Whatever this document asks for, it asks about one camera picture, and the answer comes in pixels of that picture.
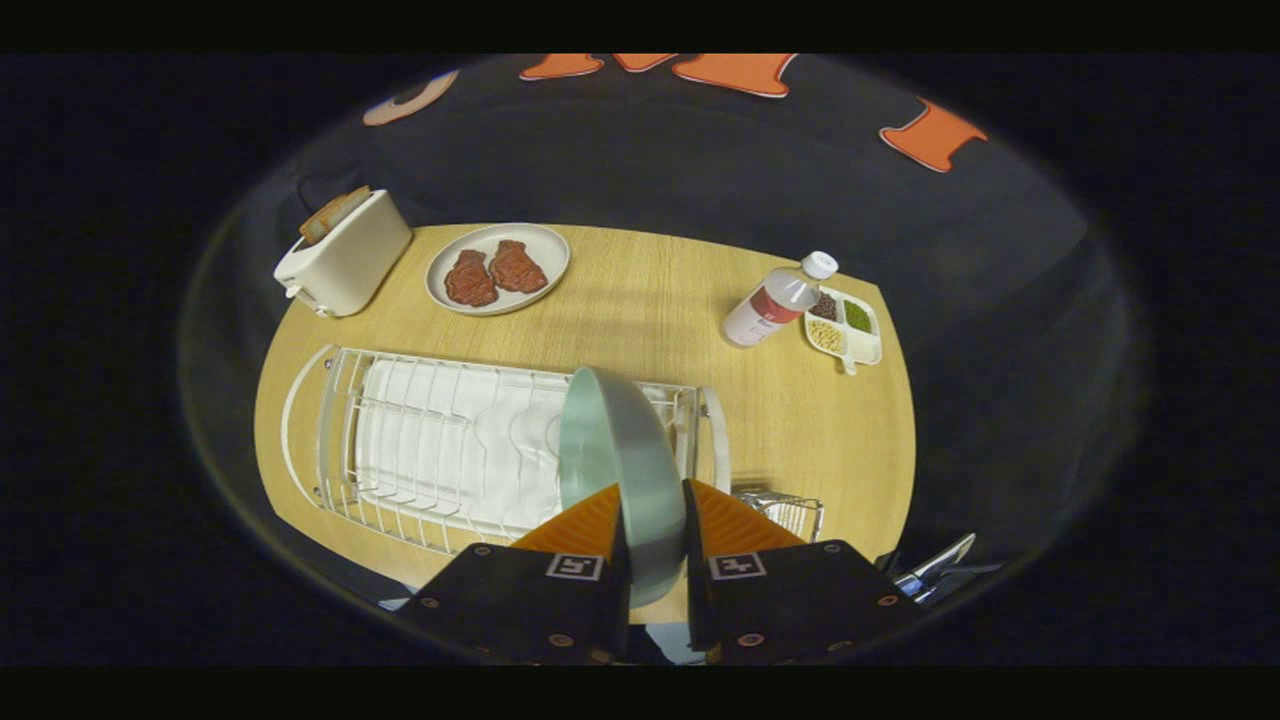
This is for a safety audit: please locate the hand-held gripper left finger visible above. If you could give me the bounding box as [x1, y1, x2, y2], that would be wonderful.
[396, 483, 632, 666]

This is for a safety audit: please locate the white divided snack tray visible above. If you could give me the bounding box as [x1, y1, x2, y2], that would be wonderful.
[803, 286, 883, 376]

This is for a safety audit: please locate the beige round plate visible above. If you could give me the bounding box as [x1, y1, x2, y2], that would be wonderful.
[425, 222, 571, 317]

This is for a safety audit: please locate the light green plate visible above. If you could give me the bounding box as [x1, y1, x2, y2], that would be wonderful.
[557, 365, 689, 609]

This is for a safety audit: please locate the white wire dish rack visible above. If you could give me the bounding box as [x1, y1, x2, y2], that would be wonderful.
[281, 344, 732, 557]

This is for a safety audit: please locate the toasted bread slice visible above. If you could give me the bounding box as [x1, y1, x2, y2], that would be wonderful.
[299, 185, 373, 246]

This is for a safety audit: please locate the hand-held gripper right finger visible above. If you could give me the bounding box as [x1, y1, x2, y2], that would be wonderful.
[683, 478, 928, 666]

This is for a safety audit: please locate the red meat piece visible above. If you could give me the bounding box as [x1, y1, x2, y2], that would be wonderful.
[488, 239, 549, 294]
[444, 249, 499, 308]

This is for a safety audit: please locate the white toaster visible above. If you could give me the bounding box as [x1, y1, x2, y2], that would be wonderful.
[274, 188, 414, 319]

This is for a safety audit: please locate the metal wire basket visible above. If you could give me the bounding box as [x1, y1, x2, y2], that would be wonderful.
[732, 487, 826, 544]

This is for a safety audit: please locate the clear plastic water bottle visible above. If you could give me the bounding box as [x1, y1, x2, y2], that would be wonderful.
[721, 250, 839, 348]

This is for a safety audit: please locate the white drip tray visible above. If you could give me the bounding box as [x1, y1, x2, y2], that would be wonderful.
[355, 358, 566, 531]

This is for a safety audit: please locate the shiny metal bar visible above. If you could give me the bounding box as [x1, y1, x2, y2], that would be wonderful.
[893, 533, 977, 604]

